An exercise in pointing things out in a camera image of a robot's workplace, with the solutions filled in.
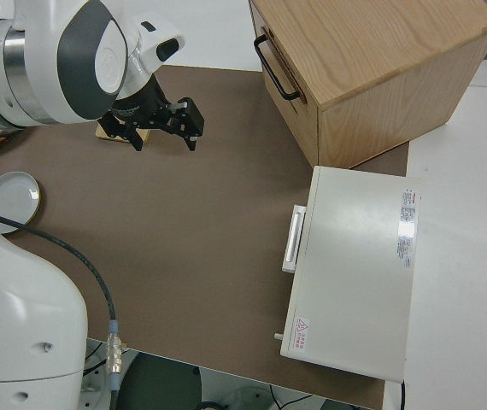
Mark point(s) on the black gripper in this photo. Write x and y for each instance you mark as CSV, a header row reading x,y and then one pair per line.
x,y
141,104

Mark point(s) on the gray round plate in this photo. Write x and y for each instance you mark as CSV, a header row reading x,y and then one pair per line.
x,y
15,198

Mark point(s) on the light wooden drawer cabinet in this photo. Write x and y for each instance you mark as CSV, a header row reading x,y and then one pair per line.
x,y
376,64

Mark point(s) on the brown table mat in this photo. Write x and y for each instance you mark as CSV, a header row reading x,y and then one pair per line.
x,y
183,235

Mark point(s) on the dark round pedestal base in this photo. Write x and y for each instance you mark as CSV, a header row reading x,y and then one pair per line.
x,y
162,384

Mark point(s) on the white toaster oven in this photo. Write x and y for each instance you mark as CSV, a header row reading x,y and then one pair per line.
x,y
354,265

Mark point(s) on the wooden mug rack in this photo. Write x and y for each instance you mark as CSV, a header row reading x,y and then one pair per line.
x,y
144,136

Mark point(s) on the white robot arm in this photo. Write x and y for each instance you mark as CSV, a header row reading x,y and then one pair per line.
x,y
21,299

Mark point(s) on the white oven knob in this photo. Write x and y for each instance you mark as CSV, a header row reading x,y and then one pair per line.
x,y
277,336

